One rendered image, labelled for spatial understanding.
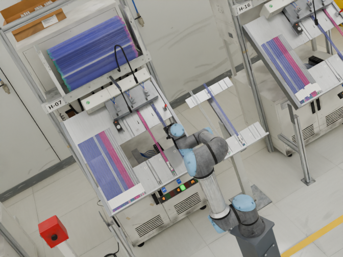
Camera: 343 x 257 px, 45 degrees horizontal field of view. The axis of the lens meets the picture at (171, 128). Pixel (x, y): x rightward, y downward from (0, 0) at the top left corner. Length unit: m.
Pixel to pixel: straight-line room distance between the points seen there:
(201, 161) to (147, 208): 1.21
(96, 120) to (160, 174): 0.57
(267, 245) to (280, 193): 0.92
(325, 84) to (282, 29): 0.50
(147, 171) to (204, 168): 0.73
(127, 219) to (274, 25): 1.78
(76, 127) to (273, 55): 1.45
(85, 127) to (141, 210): 0.78
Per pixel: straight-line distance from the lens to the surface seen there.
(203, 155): 2.01
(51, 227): 2.77
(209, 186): 2.12
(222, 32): 3.45
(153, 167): 2.69
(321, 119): 3.61
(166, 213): 3.24
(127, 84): 2.78
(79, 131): 2.80
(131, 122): 2.77
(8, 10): 3.01
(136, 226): 3.21
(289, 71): 3.01
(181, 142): 2.40
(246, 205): 2.27
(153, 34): 4.39
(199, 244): 3.21
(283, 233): 3.11
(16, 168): 4.63
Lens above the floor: 2.43
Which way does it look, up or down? 33 degrees down
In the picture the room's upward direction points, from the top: 23 degrees counter-clockwise
